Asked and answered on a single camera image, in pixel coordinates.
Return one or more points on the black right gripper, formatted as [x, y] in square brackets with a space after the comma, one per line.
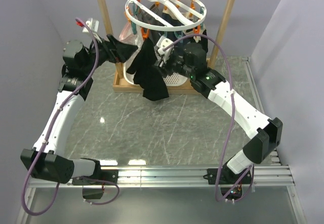
[165, 64]

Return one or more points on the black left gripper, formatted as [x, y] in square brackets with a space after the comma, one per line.
[117, 51]

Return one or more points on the black boxer underwear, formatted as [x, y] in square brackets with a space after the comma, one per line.
[146, 75]

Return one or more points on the white round clip hanger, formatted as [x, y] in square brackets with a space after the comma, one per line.
[179, 17]

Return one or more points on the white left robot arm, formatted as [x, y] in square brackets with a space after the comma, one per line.
[45, 160]

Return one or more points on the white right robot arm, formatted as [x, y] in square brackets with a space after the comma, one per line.
[264, 133]

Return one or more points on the pink white hanging underwear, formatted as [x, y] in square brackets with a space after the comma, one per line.
[127, 35]

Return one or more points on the black hanging underwear white band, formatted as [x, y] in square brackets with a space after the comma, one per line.
[200, 40]

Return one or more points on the grey striped hanging underwear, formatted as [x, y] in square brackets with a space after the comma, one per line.
[147, 18]

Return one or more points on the white perforated plastic basket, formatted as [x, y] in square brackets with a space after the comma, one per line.
[173, 80]

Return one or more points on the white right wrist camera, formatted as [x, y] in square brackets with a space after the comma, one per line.
[164, 48]

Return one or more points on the wooden hanger rack frame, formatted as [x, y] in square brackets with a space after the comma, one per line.
[120, 85]

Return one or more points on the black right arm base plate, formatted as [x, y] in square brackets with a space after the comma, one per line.
[227, 176]

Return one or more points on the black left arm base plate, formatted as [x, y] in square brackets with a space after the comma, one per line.
[99, 178]

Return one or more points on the aluminium mounting rail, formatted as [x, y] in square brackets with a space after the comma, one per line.
[192, 176]

